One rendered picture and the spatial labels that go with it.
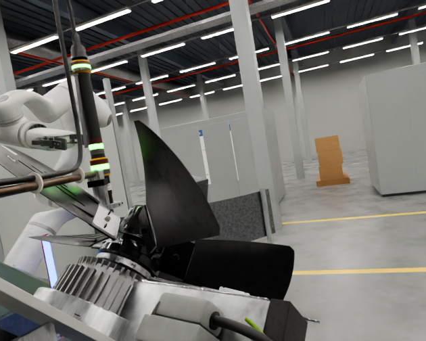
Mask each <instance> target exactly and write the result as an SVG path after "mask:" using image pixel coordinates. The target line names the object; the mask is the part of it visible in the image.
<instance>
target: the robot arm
mask: <svg viewBox="0 0 426 341"><path fill-rule="evenodd" d="M71 79H72V86H73V90H74V97H75V102H76V109H77V112H78V119H79V124H80V123H81V121H80V112H79V107H78V98H77V94H76V85H75V80H74V76H71ZM93 94H94V99H95V105H96V110H97V116H98V121H99V127H100V128H104V127H107V126H108V125H109V124H110V123H111V121H112V112H111V110H110V108H109V106H108V105H107V104H106V103H105V102H104V101H103V100H102V99H101V98H100V97H99V96H97V95H96V94H95V93H94V92H93ZM23 104H24V105H25V106H26V107H27V108H28V109H29V110H30V111H31V112H32V113H33V114H34V115H35V116H36V117H37V118H38V119H39V120H40V121H41V122H44V123H52V122H54V121H56V120H57V119H58V118H59V119H60V121H61V123H62V126H63V128H64V130H59V129H48V128H47V127H46V126H45V125H44V124H42V123H40V122H34V121H29V120H27V119H26V117H25V116H24V115H23V113H22V110H21V106H22V105H23ZM80 132H81V137H82V163H81V165H80V167H81V166H82V164H83V162H84V160H85V156H86V153H87V149H88V148H85V145H84V139H83V135H82V131H81V130H80ZM0 143H2V144H5V145H12V146H17V147H24V148H28V149H32V150H39V149H40V150H45V151H57V150H61V151H62V152H61V155H60V158H59V160H58V161H57V164H56V165H55V166H54V168H53V170H55V171H63V170H66V169H69V168H72V167H73V166H74V165H75V164H76V163H77V160H78V144H77V137H76V129H75V124H74V117H73V112H72V105H71V101H70V94H69V90H68V84H67V80H64V81H63V82H62V83H60V84H59V85H58V86H56V87H54V88H53V89H52V90H50V91H49V92H48V93H46V94H45V95H44V96H42V95H39V94H38V93H35V92H33V91H27V90H13V91H9V92H7V93H5V94H3V95H1V96H0ZM35 196H36V199H37V200H38V201H39V202H40V203H42V204H44V205H47V206H50V207H54V208H56V209H55V210H50V211H45V212H38V213H36V214H34V215H33V216H32V218H31V219H30V220H29V222H28V224H27V226H26V227H25V228H24V230H23V232H22V233H21V235H20V236H19V238H18V240H17V241H16V243H15V244H14V246H13V248H12V249H11V250H10V252H9V254H8V255H7V257H6V258H5V260H4V261H3V263H5V264H7V265H9V266H11V267H13V268H15V269H17V270H20V271H22V272H24V273H26V274H28V275H31V276H33V277H35V278H37V279H39V280H40V277H37V276H35V275H34V273H35V271H36V269H37V268H38V266H39V264H40V263H41V261H42V259H43V257H44V254H43V248H42V244H41V240H36V239H32V238H29V237H31V236H41V235H45V234H48V235H56V234H57V233H58V231H59V230H60V228H61V226H62V225H63V224H64V223H66V222H68V221H70V220H72V219H74V218H76V216H74V215H73V214H72V213H70V212H68V211H67V210H65V209H63V208H62V207H61V206H58V205H57V204H56V203H54V202H52V201H51V200H49V199H48V198H46V197H45V196H43V195H42V194H40V193H37V194H35Z"/></svg>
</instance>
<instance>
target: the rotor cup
mask: <svg viewBox="0 0 426 341"><path fill-rule="evenodd" d="M142 208H143V205H134V206H132V207H131V210H130V212H129V213H128V215H127V217H126V218H125V219H123V221H122V222H121V224H120V226H119V228H118V234H117V237H116V240H117V241H118V243H116V242H105V243H103V244H102V245H101V247H100V249H99V251H98V253H100V252H107V253H111V254H115V255H118V256H122V257H125V258H127V259H129V260H131V261H133V262H135V263H137V264H138V265H140V266H141V267H143V268H144V269H145V270H147V271H148V272H149V273H151V275H153V276H156V277H158V275H159V273H160V268H159V267H158V265H157V264H156V263H155V262H154V261H153V259H156V258H159V257H161V255H162V253H163V251H164V248H165V247H164V248H160V249H157V247H156V248H155V250H154V251H153V252H152V253H150V254H147V249H146V246H145V241H144V237H143V235H141V234H140V232H139V228H140V227H141V224H140V220H139V214H140V212H141V210H142Z"/></svg>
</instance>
